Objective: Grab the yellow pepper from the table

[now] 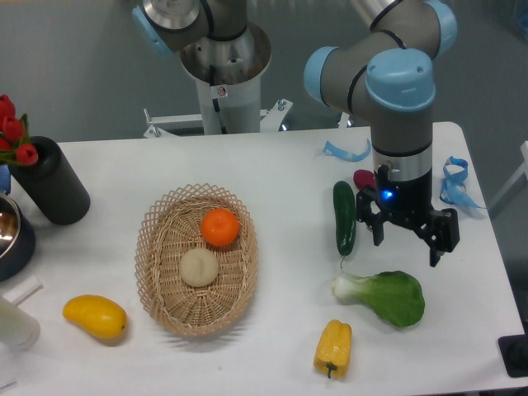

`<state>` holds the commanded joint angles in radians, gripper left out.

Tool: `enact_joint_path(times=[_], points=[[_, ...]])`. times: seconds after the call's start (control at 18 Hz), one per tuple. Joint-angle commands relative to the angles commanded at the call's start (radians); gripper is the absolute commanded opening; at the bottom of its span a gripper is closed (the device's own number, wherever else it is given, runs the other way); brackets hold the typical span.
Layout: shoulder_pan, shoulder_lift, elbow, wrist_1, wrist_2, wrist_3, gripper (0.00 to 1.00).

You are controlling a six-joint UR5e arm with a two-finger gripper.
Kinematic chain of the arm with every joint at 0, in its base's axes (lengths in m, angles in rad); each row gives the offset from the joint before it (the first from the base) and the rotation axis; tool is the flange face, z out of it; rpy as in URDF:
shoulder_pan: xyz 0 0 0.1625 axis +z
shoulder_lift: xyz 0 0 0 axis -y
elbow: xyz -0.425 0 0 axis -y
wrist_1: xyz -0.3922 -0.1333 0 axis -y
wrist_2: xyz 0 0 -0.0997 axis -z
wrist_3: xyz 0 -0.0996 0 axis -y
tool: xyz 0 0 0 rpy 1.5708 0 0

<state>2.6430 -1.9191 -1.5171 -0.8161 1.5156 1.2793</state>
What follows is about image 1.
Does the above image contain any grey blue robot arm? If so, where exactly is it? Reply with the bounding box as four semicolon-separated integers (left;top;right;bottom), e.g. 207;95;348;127
133;1;460;265

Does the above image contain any blue ribbon right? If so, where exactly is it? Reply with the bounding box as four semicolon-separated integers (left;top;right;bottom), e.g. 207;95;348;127
439;156;484;209

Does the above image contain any woven wicker basket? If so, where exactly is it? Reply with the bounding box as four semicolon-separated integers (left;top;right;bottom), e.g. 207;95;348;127
135;184;258;337

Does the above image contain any yellow mango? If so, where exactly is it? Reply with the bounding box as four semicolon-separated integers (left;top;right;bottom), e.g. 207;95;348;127
63;295;127;339

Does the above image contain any yellow bell pepper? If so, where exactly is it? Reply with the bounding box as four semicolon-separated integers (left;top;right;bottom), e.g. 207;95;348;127
313;319;352;379

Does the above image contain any white flat stick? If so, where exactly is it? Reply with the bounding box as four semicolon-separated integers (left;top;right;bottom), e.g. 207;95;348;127
1;276;43;305

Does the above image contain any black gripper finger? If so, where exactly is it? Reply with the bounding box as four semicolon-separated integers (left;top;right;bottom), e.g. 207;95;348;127
428;209;460;267
356;197;384;247

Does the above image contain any red fruit behind gripper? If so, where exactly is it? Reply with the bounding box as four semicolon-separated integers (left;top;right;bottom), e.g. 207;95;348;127
353;169;376;190

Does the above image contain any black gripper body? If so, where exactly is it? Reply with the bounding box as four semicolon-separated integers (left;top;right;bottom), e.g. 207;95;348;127
356;166;434;239

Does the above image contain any black cylindrical vase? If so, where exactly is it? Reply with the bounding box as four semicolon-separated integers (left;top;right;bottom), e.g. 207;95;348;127
9;136;91;225

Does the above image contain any white translucent bottle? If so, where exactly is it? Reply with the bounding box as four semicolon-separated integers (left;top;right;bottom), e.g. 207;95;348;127
1;297;40;350

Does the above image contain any dark metal bowl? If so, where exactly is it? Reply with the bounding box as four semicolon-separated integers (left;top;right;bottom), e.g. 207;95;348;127
1;193;35;281

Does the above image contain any green cucumber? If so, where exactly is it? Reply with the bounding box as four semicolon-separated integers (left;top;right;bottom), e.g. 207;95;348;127
332;181;356;257

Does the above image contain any black device table corner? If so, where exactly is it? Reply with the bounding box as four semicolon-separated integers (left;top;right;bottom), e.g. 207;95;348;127
497;334;527;378

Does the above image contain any green bok choy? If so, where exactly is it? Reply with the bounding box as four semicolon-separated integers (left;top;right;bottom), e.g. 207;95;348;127
331;271;426;328

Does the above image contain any orange tangerine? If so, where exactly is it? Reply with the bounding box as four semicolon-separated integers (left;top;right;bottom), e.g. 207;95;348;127
200;208;240;247

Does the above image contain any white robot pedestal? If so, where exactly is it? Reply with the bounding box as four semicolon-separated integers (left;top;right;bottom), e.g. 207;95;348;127
142;24;294;139

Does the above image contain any red tulip bouquet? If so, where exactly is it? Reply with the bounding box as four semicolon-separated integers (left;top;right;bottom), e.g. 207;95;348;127
1;94;39;167

